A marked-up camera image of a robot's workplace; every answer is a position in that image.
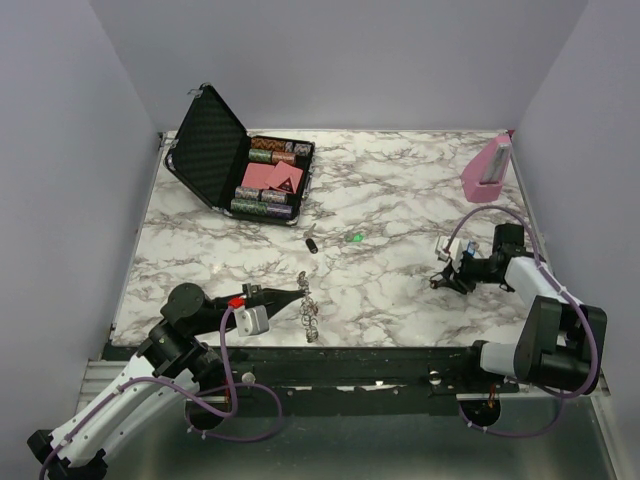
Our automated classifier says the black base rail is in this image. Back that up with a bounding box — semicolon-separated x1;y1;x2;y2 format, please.
183;347;518;427

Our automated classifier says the black poker chip case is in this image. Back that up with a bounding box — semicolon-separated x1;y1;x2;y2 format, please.
164;83;315;226

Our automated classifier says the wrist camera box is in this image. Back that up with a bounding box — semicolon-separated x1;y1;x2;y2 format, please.
435;236;464;262
234;305;270;337

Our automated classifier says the pink holder block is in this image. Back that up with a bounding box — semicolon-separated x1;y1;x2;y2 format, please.
460;134;512;204

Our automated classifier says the red playing card deck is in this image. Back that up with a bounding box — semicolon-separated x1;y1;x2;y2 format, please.
241;162;275;190

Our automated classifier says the red card with black triangle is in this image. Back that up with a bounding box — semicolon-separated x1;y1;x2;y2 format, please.
265;162;304;194

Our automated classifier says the metal disc keyring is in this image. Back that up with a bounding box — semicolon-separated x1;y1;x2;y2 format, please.
297;271;319;344

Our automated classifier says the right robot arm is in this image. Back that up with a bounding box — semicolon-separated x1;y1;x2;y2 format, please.
430;223;607;395

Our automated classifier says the key with green tag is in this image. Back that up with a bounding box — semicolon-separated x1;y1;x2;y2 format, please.
345;233;364;243

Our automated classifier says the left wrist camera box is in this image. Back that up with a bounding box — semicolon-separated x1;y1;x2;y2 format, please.
234;305;270;337

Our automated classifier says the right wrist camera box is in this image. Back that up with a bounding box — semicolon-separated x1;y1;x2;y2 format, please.
435;236;464;262

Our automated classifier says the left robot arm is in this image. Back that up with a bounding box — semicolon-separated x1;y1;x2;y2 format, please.
27;283;305;479

